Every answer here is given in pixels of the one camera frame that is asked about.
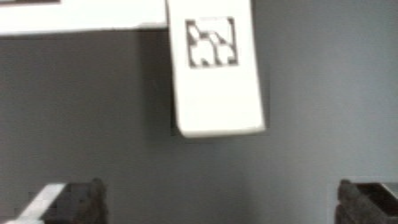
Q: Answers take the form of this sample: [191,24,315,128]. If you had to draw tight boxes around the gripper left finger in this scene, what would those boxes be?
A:
[11,178,109,224]

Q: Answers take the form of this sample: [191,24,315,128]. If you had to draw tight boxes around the white sheet with AprilTags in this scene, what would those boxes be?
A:
[0,0,168,36]

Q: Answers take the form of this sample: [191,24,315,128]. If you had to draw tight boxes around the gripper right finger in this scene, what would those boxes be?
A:
[335,179,398,224]

